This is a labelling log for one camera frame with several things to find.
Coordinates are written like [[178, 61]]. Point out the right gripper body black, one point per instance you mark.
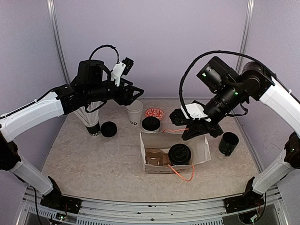
[[231, 97]]

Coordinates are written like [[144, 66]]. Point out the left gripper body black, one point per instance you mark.
[[97, 93]]

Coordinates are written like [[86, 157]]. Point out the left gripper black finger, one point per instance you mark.
[[130, 99], [136, 92]]

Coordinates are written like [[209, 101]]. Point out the white paper takeout bag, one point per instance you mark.
[[165, 152]]

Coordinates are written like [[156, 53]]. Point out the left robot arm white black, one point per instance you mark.
[[94, 83]]

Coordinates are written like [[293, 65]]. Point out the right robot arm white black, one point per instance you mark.
[[263, 131]]

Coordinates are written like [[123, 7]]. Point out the stack of white paper cups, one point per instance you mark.
[[135, 112]]

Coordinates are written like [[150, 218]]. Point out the red white patterned bowl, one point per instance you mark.
[[155, 112]]

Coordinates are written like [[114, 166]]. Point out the cup holding white straws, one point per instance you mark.
[[90, 118]]

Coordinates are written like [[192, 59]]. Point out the dark green mug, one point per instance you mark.
[[228, 143]]

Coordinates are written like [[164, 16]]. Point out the brown pulp cup carrier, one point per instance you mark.
[[157, 158]]

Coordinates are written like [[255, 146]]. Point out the right aluminium corner post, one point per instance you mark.
[[247, 26]]

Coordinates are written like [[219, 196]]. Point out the aluminium corner post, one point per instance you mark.
[[56, 35], [247, 26]]

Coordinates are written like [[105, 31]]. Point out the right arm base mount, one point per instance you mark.
[[248, 200]]

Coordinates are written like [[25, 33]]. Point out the left aluminium corner post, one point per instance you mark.
[[56, 35]]

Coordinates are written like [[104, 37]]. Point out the aluminium front rail frame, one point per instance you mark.
[[104, 212]]

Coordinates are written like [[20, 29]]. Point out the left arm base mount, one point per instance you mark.
[[55, 200]]

